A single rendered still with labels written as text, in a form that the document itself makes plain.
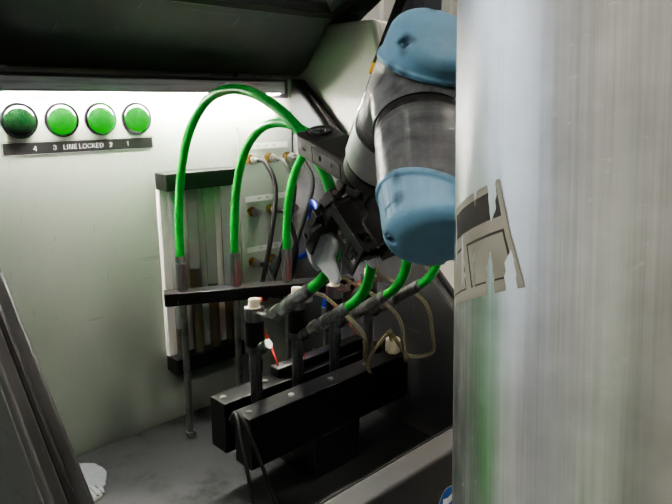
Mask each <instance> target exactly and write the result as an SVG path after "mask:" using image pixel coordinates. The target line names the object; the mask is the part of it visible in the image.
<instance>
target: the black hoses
mask: <svg viewBox="0 0 672 504"><path fill-rule="evenodd" d="M276 160H277V161H282V163H283V164H284V165H285V167H286V169H287V170H288V172H289V174H290V172H291V170H292V168H291V166H290V165H289V163H288V162H287V160H286V159H285V158H284V157H283V156H277V157H276ZM257 162H258V163H259V162H262V163H263V164H264V166H265V167H266V169H267V171H268V173H269V175H270V177H271V180H272V184H273V207H272V216H271V224H270V230H269V237H268V243H267V249H266V255H265V260H264V262H261V263H260V266H261V267H263V270H262V275H261V280H260V282H265V279H266V274H267V273H268V276H269V280H270V281H276V277H277V274H278V271H279V267H280V264H281V260H282V258H281V249H282V242H281V246H280V250H279V253H278V257H277V261H276V264H275V268H274V271H273V273H272V270H271V268H270V266H269V265H268V264H269V259H270V254H271V248H272V242H273V236H274V230H275V223H276V215H277V212H278V213H282V214H283V211H284V209H283V208H278V209H277V205H278V185H277V180H276V176H275V174H274V172H273V170H272V168H271V166H270V165H269V163H268V162H267V160H266V159H264V158H257ZM303 165H304V166H305V168H306V170H307V172H308V174H309V177H310V191H309V196H308V200H307V204H306V207H305V211H304V214H303V217H302V220H301V223H300V226H299V229H298V232H297V234H296V231H295V228H294V225H293V223H292V216H293V212H294V207H295V201H296V193H297V183H296V186H295V191H294V197H293V204H292V215H291V234H292V237H293V242H294V244H293V247H292V279H293V278H294V274H295V269H296V264H297V259H298V252H299V241H300V238H301V235H302V232H303V228H304V226H305V223H306V220H307V216H308V213H309V201H310V200H311V199H313V195H314V189H315V178H314V174H313V172H312V169H311V167H310V166H309V164H308V163H307V161H306V160H305V162H304V163H303Z"/></svg>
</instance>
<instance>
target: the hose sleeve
mask: <svg viewBox="0 0 672 504"><path fill-rule="evenodd" d="M309 283H310V282H308V283H306V284H305V285H303V286H302V287H300V288H299V289H298V290H297V291H295V292H294V293H292V294H291V295H290V296H288V297H287V298H285V299H284V300H282V301H281V302H280V303H278V304H277V305H276V312H277V313H278V314H279V315H281V316H284V315H286V314H287V313H289V312H291V311H292V310H294V309H295V308H296V307H298V306H299V305H300V304H302V303H303V302H305V301H307V300H309V299H310V298H311V297H312V296H314V295H315V294H316V293H317V291H316V292H315V293H312V292H310V291H309V289H308V284H309Z"/></svg>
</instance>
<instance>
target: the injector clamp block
mask: <svg viewBox="0 0 672 504"><path fill-rule="evenodd" d="M369 364H370V367H371V370H372V372H373V374H372V375H369V373H368V372H367V370H366V365H365V361H364V359H363V346H361V347H359V348H356V349H353V350H351V351H348V352H346V353H343V354H340V369H337V370H335V371H332V372H330V373H329V359H327V360H325V361H322V362H319V363H317V364H314V365H312V366H309V367H306V368H304V369H303V375H304V383H302V384H300V385H297V386H295V387H292V373H291V374H288V375H285V376H283V377H280V378H277V377H275V376H273V375H271V374H269V375H266V376H264V377H262V380H263V400H260V401H258V402H255V403H253V404H251V389H250V382H248V383H245V384H242V385H240V386H237V387H234V388H231V389H229V390H226V391H223V392H221V393H218V394H215V395H213V396H211V397H210V403H211V422H212V442H213V445H215V446H216V447H218V448H219V449H221V450H222V451H223V452H225V453H229V452H231V451H233V450H235V449H236V460H237V461H238V462H239V463H241V464H242V465H244V461H243V456H242V451H241V446H240V441H239V436H238V431H237V429H235V428H234V426H233V425H232V424H231V423H230V421H229V417H230V415H231V413H232V412H233V411H234V410H238V411H240V412H241V413H242V415H243V416H244V418H245V420H246V422H247V424H248V426H249V428H250V431H251V433H252V435H253V438H254V440H255V443H256V445H257V448H258V451H259V453H260V456H261V458H262V461H263V464H264V465H265V464H267V463H269V462H271V461H273V460H275V459H277V458H281V459H283V460H284V461H286V462H287V463H289V464H290V465H292V466H294V467H295V468H297V469H298V470H300V471H301V472H303V473H305V474H306V475H308V476H309V477H311V478H312V479H314V480H316V479H318V478H320V477H322V476H324V475H326V474H327V473H329V472H331V471H333V470H335V469H337V468H338V467H340V466H342V465H344V464H346V463H347V462H349V461H351V460H353V459H355V458H357V457H358V456H359V420H360V419H359V418H361V417H363V416H365V415H367V414H369V413H371V412H373V411H375V410H377V409H379V408H381V407H383V406H385V405H387V404H389V403H391V402H393V401H395V400H397V399H399V398H401V397H403V396H405V395H407V365H408V357H407V363H404V361H403V353H402V351H400V352H399V353H398V354H388V353H387V352H386V351H382V352H381V345H380V346H379V347H378V349H377V350H376V352H375V353H374V355H373V357H372V358H371V360H370V363H369ZM238 418H239V422H240V426H241V427H242V436H243V441H244V446H245V451H246V456H247V462H248V467H249V470H251V471H252V470H254V469H256V468H259V467H260V465H259V462H258V459H257V457H256V454H255V452H254V449H253V447H252V444H251V441H250V439H249V437H248V434H247V432H246V429H245V427H244V425H243V423H242V421H241V419H240V417H239V416H238Z"/></svg>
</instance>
